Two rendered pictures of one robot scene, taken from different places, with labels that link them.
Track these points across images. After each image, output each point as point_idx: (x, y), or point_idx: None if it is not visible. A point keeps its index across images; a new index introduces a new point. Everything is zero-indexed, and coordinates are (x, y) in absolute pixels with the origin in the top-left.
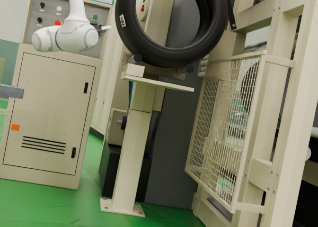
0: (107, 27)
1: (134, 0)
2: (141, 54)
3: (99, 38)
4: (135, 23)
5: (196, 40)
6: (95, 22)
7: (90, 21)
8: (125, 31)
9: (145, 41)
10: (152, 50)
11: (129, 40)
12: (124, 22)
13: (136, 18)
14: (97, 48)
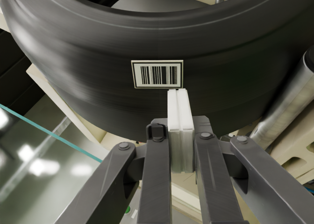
0: (177, 102)
1: (93, 10)
2: (302, 54)
3: (277, 162)
4: (185, 24)
5: None
6: (113, 156)
7: (79, 199)
8: (204, 79)
9: (267, 9)
10: None
11: (241, 75)
12: (169, 62)
13: (163, 18)
14: (185, 223)
